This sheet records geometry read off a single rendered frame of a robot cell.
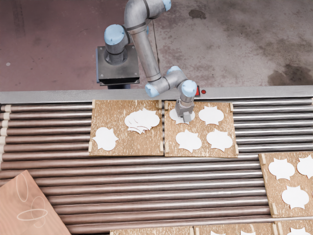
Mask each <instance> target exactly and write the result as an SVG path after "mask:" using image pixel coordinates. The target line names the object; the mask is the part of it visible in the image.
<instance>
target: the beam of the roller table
mask: <svg viewBox="0 0 313 235"><path fill-rule="evenodd" d="M199 89H200V97H195V98H194V100H193V101H218V100H258V99H297V98H313V85H294V86H249V87H204V88H199ZM201 90H205V91H206V93H205V94H202V93H201ZM179 98H180V92H179V90H178V89H177V88H172V89H170V90H168V91H166V92H164V93H162V94H160V95H158V96H155V97H150V96H149V95H148V94H147V92H146V90H145V89H114V90H47V91H2V92H0V103H1V104H2V105H42V104H92V100H93V99H95V100H162V102H164V101H176V100H177V99H179Z"/></svg>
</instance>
